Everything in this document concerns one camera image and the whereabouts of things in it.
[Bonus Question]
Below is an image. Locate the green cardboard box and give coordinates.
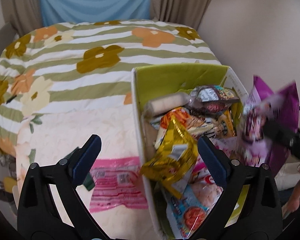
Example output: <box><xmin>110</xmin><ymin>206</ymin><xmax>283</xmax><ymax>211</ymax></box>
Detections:
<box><xmin>132</xmin><ymin>63</ymin><xmax>248</xmax><ymax>239</ymax></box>

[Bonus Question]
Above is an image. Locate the dark brown snack bag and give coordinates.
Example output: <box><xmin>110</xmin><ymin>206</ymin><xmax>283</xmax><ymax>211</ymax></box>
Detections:
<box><xmin>187</xmin><ymin>85</ymin><xmax>240</xmax><ymax>116</ymax></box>

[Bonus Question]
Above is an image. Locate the light pink snack packet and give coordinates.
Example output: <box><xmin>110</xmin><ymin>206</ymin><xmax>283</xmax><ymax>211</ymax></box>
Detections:
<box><xmin>143</xmin><ymin>92</ymin><xmax>190</xmax><ymax>117</ymax></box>

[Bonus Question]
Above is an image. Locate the left beige curtain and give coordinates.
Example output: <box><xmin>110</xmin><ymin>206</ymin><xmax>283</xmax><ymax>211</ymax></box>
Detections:
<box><xmin>1</xmin><ymin>0</ymin><xmax>43</xmax><ymax>36</ymax></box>

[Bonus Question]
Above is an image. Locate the dark green snack packet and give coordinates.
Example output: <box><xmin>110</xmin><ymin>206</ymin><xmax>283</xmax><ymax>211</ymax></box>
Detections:
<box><xmin>70</xmin><ymin>146</ymin><xmax>96</xmax><ymax>192</ymax></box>

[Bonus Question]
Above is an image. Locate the person right hand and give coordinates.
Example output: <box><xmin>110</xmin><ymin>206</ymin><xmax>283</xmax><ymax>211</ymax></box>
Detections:
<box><xmin>287</xmin><ymin>166</ymin><xmax>300</xmax><ymax>213</ymax></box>

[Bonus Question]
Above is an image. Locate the grey cartoon girl snack bag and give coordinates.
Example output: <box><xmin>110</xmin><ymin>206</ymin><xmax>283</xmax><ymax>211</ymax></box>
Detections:
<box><xmin>211</xmin><ymin>137</ymin><xmax>241</xmax><ymax>160</ymax></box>

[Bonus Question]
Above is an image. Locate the beige curtain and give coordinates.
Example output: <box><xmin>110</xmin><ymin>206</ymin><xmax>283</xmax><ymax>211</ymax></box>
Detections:
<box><xmin>1</xmin><ymin>0</ymin><xmax>43</xmax><ymax>36</ymax></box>
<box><xmin>150</xmin><ymin>0</ymin><xmax>211</xmax><ymax>30</ymax></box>

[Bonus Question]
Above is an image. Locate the white orange snack bag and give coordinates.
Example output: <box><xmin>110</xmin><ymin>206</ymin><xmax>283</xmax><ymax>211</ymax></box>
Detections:
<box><xmin>150</xmin><ymin>107</ymin><xmax>222</xmax><ymax>150</ymax></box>

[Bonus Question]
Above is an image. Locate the gold yellow snack bag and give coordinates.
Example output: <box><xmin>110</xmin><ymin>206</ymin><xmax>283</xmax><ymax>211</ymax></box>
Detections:
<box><xmin>141</xmin><ymin>119</ymin><xmax>198</xmax><ymax>199</ymax></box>

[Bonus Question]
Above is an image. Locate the blue cloth under window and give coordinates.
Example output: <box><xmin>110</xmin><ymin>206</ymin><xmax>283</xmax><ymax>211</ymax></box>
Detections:
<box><xmin>40</xmin><ymin>0</ymin><xmax>151</xmax><ymax>26</ymax></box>

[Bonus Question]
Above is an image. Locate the pink striped snack bag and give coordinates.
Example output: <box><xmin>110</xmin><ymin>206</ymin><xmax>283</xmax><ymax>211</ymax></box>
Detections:
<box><xmin>89</xmin><ymin>157</ymin><xmax>148</xmax><ymax>213</ymax></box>

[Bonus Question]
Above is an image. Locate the yellow brown chip bag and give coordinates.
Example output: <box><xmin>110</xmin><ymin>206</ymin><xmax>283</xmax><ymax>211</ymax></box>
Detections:
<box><xmin>215</xmin><ymin>109</ymin><xmax>237</xmax><ymax>139</ymax></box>

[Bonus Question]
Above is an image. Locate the blue red snack bag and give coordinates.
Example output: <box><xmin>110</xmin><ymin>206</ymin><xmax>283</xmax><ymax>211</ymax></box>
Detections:
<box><xmin>163</xmin><ymin>162</ymin><xmax>223</xmax><ymax>239</ymax></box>

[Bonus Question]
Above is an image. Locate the green striped floral blanket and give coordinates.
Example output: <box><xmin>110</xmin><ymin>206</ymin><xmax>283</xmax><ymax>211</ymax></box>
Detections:
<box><xmin>0</xmin><ymin>20</ymin><xmax>218</xmax><ymax>155</ymax></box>

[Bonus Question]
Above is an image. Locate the purple snack bag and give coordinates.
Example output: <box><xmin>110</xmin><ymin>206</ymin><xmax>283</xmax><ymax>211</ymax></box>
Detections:
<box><xmin>237</xmin><ymin>75</ymin><xmax>299</xmax><ymax>174</ymax></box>

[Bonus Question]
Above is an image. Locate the right beige curtain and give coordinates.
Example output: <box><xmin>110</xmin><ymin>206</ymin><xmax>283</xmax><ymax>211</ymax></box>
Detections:
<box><xmin>150</xmin><ymin>0</ymin><xmax>211</xmax><ymax>30</ymax></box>

